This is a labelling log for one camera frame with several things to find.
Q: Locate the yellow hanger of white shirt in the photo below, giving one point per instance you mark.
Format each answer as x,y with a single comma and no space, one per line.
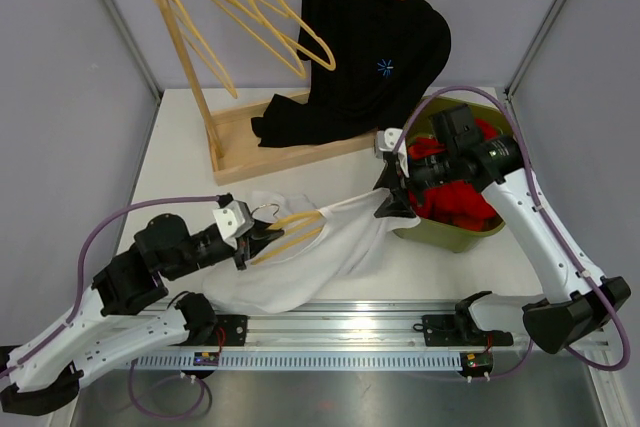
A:
295,229

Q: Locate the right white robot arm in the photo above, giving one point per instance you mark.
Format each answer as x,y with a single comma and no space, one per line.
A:
578,298

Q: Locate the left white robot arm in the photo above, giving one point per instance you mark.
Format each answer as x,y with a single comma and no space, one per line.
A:
86,349

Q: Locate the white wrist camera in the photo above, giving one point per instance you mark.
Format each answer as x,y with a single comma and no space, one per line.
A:
391,141
234,220

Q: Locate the yellow hanger of red shirt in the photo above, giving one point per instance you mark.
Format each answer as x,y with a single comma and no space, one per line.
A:
255,22
282,8

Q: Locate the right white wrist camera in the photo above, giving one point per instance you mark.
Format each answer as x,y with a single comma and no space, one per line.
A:
391,141

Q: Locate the grey slotted cable duct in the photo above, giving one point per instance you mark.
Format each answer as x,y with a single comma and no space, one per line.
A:
303,361

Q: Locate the aluminium frame post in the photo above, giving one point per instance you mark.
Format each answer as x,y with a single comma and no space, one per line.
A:
119,23
543,31

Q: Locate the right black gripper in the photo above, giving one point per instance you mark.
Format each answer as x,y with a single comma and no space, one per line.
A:
398,204

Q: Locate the white t shirt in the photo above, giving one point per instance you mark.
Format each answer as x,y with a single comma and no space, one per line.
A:
347,241

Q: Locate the black t shirt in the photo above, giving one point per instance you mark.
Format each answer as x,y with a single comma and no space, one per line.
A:
387,53

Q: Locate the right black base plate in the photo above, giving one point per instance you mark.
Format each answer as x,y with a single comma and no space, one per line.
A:
450,330

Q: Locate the red t shirt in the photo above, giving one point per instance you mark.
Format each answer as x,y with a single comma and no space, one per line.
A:
456,204
488,130

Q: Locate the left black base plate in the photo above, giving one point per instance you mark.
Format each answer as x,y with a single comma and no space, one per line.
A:
230,330

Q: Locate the aluminium mounting rail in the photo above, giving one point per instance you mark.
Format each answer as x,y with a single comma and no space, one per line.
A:
343,326

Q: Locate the wooden clothes rack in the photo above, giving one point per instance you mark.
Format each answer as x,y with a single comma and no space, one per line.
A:
236,155

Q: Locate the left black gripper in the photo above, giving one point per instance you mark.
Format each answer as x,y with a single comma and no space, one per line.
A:
255,241

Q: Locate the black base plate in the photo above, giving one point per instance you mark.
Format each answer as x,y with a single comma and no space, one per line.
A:
450,330
230,330

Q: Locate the yellow hanger of front red shirt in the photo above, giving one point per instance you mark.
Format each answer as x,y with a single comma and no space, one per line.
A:
255,22

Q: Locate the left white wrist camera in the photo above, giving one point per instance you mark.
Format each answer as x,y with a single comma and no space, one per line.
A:
234,220

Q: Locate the left aluminium frame post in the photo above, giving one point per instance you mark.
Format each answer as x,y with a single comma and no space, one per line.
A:
119,23

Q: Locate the green plastic basket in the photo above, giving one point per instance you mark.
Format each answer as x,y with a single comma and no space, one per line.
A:
446,235

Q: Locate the right aluminium frame post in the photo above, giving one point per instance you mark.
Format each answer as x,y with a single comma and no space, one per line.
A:
543,31

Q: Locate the yellow hanger of orange shirt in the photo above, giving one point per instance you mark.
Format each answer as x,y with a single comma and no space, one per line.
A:
184,34

